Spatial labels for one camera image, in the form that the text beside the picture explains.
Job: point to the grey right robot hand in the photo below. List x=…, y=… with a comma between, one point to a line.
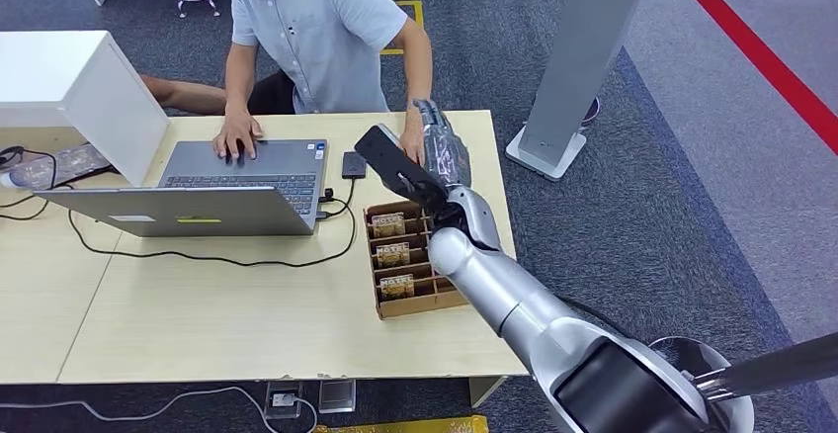
x=445, y=155

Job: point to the chrome stanchion post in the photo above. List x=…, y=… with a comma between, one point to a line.
x=772, y=366

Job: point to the white floor socket plug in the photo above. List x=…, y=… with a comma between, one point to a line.
x=283, y=399

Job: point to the person's right forearm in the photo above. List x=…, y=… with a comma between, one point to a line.
x=240, y=83

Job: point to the person's right hand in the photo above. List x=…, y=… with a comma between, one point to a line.
x=235, y=135

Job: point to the metal floor box lid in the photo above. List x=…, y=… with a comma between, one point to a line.
x=337, y=396

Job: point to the dark round stand base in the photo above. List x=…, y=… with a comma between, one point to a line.
x=591, y=112

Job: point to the pale desk leg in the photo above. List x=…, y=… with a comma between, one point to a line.
x=484, y=391

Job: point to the person's left forearm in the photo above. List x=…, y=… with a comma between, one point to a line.
x=419, y=70

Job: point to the clear plastic water bottle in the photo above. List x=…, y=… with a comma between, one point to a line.
x=59, y=167

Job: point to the white box cabinet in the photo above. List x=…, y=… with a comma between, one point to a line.
x=59, y=70

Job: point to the red barrier strip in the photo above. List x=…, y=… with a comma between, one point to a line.
x=753, y=50

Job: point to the yellow floor tape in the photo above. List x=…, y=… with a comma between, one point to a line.
x=419, y=425

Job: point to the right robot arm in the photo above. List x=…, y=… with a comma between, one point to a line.
x=484, y=279

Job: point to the grey kiosk stand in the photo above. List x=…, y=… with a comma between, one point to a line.
x=576, y=57

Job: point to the cardboard card holder box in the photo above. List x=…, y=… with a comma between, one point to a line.
x=419, y=302

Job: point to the person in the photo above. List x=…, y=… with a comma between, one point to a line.
x=321, y=30

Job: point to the hotel key card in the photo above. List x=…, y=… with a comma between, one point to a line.
x=388, y=225
x=393, y=254
x=397, y=286

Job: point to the grey laptop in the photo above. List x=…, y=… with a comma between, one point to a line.
x=196, y=210

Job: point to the person's left hand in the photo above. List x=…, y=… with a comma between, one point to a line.
x=411, y=142

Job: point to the black card reader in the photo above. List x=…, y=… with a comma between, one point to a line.
x=353, y=165

